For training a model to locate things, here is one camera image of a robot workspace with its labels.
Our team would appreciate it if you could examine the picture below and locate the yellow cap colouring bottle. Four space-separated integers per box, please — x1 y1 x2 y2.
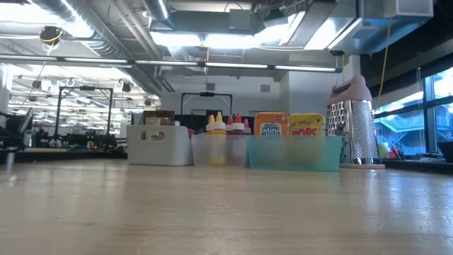
213 111 227 136
206 114 217 136

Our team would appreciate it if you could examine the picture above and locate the orange Mini-Wheats cereal box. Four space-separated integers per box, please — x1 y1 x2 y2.
253 111 290 137

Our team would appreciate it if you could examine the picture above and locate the yellow Corn Pops box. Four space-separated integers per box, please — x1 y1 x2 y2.
289 112 326 137

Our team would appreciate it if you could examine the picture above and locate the shallow clear plastic bin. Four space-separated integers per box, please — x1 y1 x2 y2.
190 134 249 167

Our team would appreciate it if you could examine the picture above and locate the deep clear plastic bin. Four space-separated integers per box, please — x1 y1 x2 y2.
126 124 195 166

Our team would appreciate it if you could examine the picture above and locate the teal plastic bin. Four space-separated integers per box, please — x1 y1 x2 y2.
246 135 343 173

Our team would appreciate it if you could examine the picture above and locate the ceiling light bar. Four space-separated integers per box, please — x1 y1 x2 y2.
0 55 343 74

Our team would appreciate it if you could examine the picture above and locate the black background stand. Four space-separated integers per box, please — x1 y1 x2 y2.
55 84 114 145

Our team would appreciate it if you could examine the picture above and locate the grey ceiling air unit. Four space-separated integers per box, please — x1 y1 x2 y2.
327 0 435 56

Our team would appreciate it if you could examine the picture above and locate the window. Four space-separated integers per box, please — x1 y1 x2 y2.
373 65 453 157

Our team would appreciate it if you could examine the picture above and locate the dark neighbouring table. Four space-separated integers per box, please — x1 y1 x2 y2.
382 157 453 175

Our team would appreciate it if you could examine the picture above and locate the black ceiling device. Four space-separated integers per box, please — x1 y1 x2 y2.
38 25 64 46

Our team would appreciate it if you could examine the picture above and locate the black background frame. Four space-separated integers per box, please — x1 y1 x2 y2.
180 91 234 118

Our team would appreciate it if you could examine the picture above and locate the pink-handled box grater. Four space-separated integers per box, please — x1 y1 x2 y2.
325 74 386 170

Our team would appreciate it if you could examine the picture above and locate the silver ventilation duct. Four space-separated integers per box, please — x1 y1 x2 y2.
31 0 130 60

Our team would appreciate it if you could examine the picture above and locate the yellow hanging cable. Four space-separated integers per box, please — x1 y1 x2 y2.
377 0 396 98

